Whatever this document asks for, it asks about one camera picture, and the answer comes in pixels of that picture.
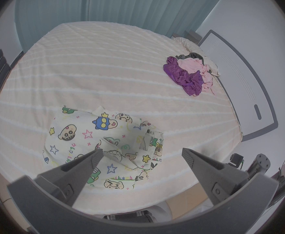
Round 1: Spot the bed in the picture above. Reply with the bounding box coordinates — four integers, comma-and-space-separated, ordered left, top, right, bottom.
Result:
0, 21, 278, 215

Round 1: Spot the cream pillow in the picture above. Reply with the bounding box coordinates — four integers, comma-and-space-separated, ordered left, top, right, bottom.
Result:
174, 37, 221, 77

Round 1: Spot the purple satin garment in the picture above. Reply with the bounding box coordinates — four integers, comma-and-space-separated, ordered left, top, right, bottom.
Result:
163, 56, 204, 97

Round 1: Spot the dark grey garment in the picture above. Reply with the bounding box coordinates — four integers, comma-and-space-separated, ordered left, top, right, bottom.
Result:
175, 53, 205, 66

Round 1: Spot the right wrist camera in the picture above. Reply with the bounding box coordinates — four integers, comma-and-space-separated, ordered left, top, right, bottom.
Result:
230, 153, 245, 168

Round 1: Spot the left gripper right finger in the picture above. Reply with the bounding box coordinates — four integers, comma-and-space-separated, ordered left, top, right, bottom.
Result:
182, 148, 250, 206

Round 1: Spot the white printed pyjama top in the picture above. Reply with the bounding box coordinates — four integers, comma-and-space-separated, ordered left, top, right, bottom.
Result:
43, 105, 164, 191

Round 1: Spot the pink garment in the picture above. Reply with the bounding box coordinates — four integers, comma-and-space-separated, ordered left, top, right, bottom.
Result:
177, 58, 216, 96

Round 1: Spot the blue-green curtain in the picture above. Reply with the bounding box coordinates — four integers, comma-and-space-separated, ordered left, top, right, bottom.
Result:
87, 0, 231, 38
14, 0, 91, 53

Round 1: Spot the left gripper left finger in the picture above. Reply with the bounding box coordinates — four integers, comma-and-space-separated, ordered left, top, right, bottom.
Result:
34, 148, 104, 207

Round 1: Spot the grey bedside table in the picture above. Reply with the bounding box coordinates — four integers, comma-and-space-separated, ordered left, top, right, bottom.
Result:
172, 30, 203, 41

